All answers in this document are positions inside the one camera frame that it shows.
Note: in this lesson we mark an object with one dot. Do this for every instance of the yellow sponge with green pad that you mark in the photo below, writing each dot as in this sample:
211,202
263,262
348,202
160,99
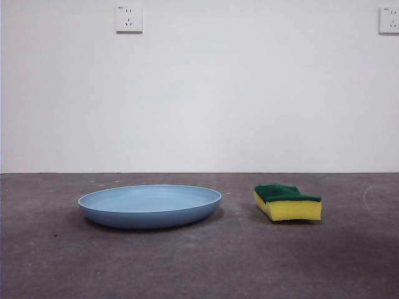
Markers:
293,211

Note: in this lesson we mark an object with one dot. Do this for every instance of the blue round plate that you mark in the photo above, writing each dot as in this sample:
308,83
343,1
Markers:
146,215

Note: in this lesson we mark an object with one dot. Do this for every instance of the white wall socket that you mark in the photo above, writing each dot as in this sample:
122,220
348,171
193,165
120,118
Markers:
129,18
389,20

